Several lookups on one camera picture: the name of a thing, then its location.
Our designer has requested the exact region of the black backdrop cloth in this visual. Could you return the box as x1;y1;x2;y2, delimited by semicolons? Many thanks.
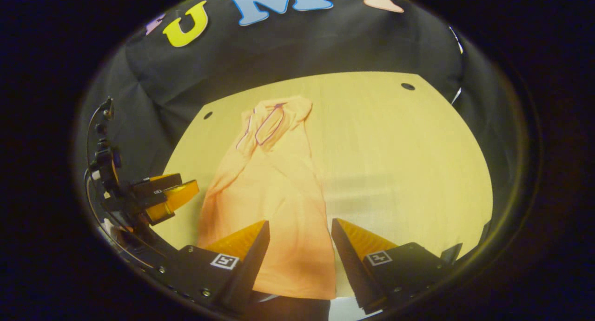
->
77;0;514;247

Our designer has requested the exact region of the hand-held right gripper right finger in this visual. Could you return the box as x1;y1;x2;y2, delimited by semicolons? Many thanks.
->
331;217;456;315

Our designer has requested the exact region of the orange T-shirt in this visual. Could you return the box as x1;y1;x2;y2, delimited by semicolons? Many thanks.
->
197;95;337;300

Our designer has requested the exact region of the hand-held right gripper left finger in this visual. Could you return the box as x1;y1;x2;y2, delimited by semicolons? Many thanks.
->
156;220;271;313

